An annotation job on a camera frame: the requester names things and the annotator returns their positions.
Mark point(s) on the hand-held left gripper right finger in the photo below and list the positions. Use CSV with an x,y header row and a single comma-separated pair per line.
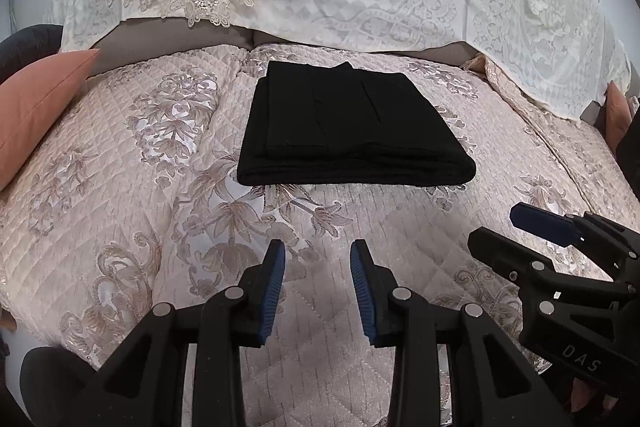
x,y
361,294

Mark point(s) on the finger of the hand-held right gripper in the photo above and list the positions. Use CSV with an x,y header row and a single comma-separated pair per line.
x,y
542,219
500,252

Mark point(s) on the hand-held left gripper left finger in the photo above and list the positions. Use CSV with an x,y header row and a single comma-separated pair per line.
x,y
272,289

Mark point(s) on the black pants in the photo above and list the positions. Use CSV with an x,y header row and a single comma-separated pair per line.
x,y
350,132

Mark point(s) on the orange pillow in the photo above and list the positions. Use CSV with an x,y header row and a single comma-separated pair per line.
x,y
616,112
35,107

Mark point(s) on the pink quilted floral bedspread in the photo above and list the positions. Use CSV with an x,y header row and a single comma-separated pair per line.
x,y
125,187

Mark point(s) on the dark cloth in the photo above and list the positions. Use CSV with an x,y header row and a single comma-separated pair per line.
x,y
55,387

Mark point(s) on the brown sofa backrest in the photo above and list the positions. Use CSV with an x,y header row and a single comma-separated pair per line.
x,y
175,38

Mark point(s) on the dark cushion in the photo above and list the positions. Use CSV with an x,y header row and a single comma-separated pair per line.
x,y
25,47

